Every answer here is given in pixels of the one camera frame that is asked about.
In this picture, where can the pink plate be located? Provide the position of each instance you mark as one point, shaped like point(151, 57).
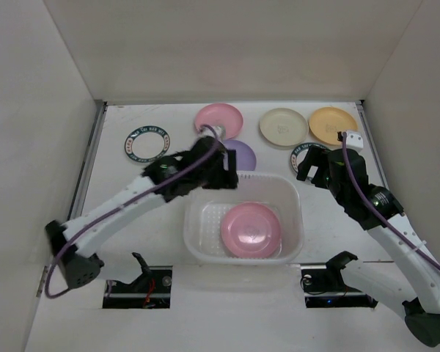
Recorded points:
point(251, 230)
point(220, 114)

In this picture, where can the purple plate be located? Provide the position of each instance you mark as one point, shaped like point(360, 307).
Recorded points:
point(245, 157)

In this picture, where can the white plastic bin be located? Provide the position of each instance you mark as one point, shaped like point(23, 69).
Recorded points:
point(206, 208)

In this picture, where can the cream plate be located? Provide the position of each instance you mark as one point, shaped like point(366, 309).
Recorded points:
point(284, 127)

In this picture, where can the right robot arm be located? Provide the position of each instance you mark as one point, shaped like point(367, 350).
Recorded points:
point(376, 210)

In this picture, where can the right aluminium rail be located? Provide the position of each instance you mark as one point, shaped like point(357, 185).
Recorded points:
point(371, 142)

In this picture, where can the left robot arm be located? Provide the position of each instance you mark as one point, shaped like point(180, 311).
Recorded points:
point(75, 244)

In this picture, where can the aluminium rail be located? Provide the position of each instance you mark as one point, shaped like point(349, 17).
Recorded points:
point(371, 142)
point(80, 191)

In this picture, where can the white plate green rim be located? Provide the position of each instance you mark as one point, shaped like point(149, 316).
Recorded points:
point(147, 144)
point(299, 152)

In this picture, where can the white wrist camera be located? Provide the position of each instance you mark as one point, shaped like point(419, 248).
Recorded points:
point(351, 139)
point(218, 132)

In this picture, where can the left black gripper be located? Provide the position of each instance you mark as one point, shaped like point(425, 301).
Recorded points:
point(227, 179)

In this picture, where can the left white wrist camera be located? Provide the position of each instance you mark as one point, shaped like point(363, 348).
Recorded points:
point(218, 132)

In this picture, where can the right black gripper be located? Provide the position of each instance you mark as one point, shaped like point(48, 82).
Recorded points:
point(316, 167)

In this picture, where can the left aluminium rail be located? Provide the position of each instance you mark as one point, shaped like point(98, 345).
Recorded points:
point(80, 191)

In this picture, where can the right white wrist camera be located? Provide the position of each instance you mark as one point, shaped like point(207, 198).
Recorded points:
point(351, 139)

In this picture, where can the orange plate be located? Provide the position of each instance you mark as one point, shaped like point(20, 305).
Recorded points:
point(327, 122)

